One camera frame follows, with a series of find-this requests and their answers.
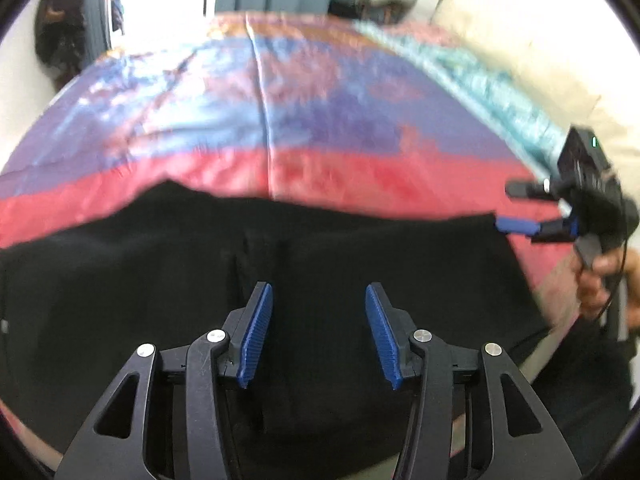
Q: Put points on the black pants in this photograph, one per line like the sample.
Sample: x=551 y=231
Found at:
x=150 y=285

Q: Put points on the striped bed sheet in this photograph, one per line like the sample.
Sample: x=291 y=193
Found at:
x=465 y=75

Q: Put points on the person's dark trousers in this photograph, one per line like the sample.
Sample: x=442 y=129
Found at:
x=585 y=385

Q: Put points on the narrow blue curtain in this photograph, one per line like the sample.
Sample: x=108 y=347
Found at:
x=97 y=5

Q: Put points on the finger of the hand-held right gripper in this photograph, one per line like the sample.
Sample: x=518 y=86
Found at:
x=515 y=225
x=527 y=189

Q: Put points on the multicolour satin bedspread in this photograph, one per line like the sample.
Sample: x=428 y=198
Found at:
x=300 y=110

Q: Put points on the clutter on balcony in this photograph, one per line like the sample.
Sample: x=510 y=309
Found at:
x=117 y=7

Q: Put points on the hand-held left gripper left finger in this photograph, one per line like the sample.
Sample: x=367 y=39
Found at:
x=255 y=330

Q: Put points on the dark coats on rack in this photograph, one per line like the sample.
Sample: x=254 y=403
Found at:
x=62 y=30

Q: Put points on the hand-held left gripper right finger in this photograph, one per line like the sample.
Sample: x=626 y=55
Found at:
x=382 y=332

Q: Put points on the person's right hand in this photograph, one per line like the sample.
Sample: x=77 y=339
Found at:
x=595 y=290

